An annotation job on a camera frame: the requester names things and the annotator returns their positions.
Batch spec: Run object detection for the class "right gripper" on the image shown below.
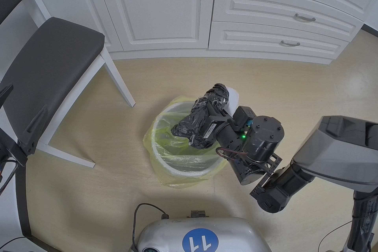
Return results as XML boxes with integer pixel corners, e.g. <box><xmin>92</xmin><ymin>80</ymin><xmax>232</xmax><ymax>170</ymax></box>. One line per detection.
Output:
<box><xmin>202</xmin><ymin>113</ymin><xmax>250</xmax><ymax>154</ymax></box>

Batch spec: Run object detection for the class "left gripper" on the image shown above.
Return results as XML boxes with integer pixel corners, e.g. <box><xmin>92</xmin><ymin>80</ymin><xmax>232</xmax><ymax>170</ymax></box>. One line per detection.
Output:
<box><xmin>0</xmin><ymin>84</ymin><xmax>48</xmax><ymax>167</ymax></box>

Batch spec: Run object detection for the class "black plastic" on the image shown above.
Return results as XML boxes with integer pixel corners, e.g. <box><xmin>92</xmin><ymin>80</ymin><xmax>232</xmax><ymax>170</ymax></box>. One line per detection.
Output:
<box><xmin>171</xmin><ymin>83</ymin><xmax>231</xmax><ymax>150</ymax></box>

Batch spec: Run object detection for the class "yellow plastic bag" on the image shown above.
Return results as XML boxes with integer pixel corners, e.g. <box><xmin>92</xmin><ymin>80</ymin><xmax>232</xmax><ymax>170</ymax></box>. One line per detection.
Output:
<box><xmin>143</xmin><ymin>96</ymin><xmax>226</xmax><ymax>189</ymax></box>

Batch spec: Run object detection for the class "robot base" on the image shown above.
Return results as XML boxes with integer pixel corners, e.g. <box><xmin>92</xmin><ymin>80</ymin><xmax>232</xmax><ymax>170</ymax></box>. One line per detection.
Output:
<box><xmin>137</xmin><ymin>211</ymin><xmax>272</xmax><ymax>252</ymax></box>

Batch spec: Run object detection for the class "white trash bin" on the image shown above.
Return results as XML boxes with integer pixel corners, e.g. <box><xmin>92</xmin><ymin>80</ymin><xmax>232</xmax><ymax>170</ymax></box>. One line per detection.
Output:
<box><xmin>151</xmin><ymin>103</ymin><xmax>222</xmax><ymax>179</ymax></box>

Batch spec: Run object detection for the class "white chair dark grey seat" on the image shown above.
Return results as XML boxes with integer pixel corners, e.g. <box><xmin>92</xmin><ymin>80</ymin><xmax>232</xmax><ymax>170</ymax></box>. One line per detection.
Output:
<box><xmin>0</xmin><ymin>0</ymin><xmax>136</xmax><ymax>169</ymax></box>

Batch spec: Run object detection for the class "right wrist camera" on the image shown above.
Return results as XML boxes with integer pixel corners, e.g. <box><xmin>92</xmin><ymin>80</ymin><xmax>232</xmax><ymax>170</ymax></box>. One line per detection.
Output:
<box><xmin>232</xmin><ymin>106</ymin><xmax>257</xmax><ymax>131</ymax></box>

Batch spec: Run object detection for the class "black cable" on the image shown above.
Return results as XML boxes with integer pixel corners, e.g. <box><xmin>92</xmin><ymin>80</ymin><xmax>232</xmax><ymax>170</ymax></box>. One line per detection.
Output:
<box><xmin>0</xmin><ymin>161</ymin><xmax>19</xmax><ymax>195</ymax></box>
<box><xmin>320</xmin><ymin>220</ymin><xmax>353</xmax><ymax>252</ymax></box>
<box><xmin>132</xmin><ymin>203</ymin><xmax>169</xmax><ymax>252</ymax></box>
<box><xmin>0</xmin><ymin>237</ymin><xmax>33</xmax><ymax>252</ymax></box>

